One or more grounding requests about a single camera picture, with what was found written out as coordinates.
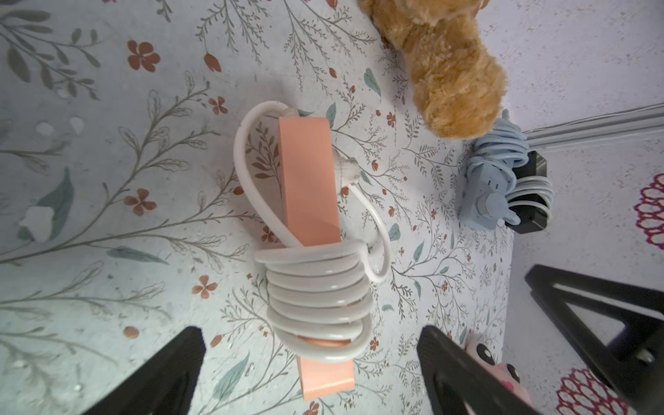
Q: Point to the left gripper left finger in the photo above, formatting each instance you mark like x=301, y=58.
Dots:
x=165, y=384

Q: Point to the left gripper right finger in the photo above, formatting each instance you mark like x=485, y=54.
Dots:
x=457, y=384

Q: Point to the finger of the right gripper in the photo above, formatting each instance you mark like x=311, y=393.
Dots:
x=615, y=328

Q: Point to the pink power strip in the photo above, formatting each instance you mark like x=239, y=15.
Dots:
x=309, y=201

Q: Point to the pink red dotted plush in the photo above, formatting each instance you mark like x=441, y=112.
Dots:
x=505, y=373

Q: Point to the brown teddy bear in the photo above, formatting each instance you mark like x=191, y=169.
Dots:
x=458, y=86

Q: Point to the blue power strip with cord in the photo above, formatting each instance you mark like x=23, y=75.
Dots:
x=491, y=177

